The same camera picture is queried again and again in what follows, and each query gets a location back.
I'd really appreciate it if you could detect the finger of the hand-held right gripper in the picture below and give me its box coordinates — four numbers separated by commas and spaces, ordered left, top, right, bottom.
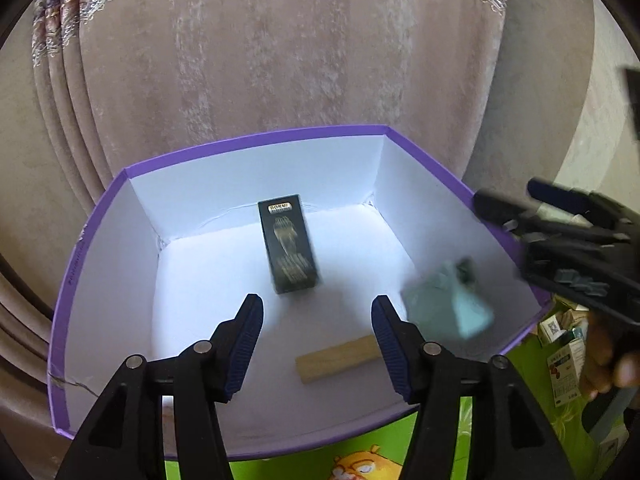
526, 176, 640, 233
473, 187, 538, 243

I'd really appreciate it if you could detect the wooden block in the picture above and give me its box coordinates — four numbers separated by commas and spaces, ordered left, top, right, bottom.
295, 334, 383, 385

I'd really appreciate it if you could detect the small white box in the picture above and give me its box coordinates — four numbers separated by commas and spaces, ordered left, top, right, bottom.
539, 312, 567, 347

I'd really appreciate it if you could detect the pink patterned curtain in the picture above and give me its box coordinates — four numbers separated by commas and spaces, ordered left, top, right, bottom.
0, 0, 606, 476

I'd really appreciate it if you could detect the green printed tablecloth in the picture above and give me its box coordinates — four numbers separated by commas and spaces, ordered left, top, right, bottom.
227, 297, 638, 480

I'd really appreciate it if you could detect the black gold-print box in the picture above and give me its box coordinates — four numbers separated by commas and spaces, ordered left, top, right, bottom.
257, 193, 321, 295

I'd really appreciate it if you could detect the teal box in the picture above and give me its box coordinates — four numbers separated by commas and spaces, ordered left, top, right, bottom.
402, 257, 496, 338

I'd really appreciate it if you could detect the white green-print box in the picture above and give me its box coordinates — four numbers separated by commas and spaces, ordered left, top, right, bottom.
546, 339, 587, 407

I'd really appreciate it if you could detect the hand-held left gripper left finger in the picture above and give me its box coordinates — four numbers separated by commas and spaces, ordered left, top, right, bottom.
55, 294, 264, 480

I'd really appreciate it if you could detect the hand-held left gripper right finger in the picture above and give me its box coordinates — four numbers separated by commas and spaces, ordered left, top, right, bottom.
371, 296, 576, 480

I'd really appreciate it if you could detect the person's right hand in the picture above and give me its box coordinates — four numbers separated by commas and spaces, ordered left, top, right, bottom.
575, 310, 640, 402

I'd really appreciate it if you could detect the purple cardboard box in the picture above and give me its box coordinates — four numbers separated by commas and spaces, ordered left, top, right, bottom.
47, 125, 553, 461

